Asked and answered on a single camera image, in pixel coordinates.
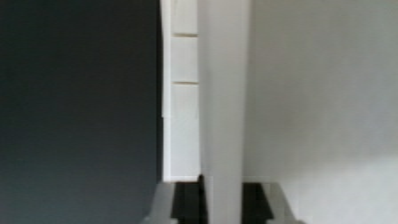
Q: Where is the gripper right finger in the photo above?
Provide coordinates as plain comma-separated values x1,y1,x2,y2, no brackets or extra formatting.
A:
242,183,304,224

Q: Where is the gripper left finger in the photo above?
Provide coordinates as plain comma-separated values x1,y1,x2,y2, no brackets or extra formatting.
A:
141,176,208,224

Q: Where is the white desk top tray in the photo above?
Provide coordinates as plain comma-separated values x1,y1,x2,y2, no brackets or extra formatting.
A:
197,0,398,224

